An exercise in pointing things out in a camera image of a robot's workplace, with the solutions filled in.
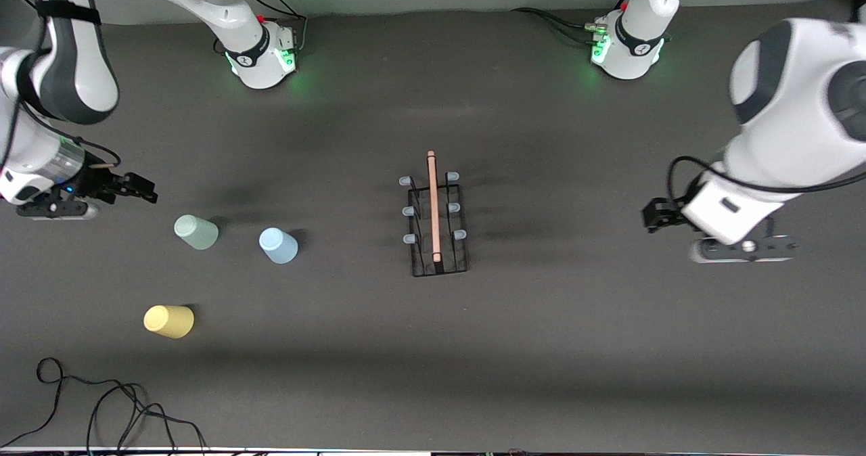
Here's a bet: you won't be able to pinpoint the black wire cup holder rack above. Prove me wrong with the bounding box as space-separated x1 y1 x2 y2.
398 150 470 278

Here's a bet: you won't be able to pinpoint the black arm base cables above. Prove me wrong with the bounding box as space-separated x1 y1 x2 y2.
511 0 633 45
215 0 309 56

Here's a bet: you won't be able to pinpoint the black right arm base cables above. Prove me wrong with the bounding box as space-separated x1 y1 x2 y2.
215 0 309 56

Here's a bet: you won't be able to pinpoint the black left arm base cables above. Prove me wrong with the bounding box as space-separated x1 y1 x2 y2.
511 0 633 45

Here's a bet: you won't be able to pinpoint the dark grey table mat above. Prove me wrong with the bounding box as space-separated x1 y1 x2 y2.
0 0 866 451

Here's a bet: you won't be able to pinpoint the thin black loose cable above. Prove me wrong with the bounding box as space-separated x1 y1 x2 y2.
0 357 210 451

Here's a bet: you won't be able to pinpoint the pale green plastic cup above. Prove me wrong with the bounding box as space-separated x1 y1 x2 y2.
173 214 220 251

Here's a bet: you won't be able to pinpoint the yellow plastic cup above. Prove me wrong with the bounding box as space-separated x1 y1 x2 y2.
143 304 196 340

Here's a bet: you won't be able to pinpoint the pale blue plastic cup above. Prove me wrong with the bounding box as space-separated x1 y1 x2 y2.
258 227 299 265

